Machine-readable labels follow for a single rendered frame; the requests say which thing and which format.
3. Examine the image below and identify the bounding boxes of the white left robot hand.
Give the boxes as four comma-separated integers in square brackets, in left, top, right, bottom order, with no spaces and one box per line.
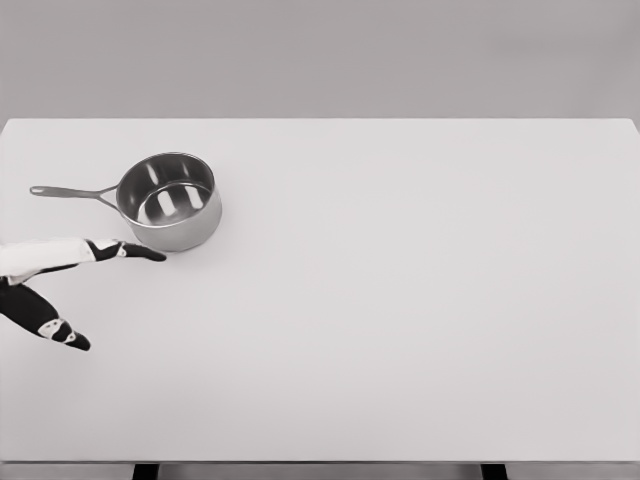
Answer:
[0,236,168,352]

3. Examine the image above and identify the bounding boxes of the steel saucepan with long handle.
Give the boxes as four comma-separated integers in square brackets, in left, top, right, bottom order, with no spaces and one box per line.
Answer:
[29,151,224,254]

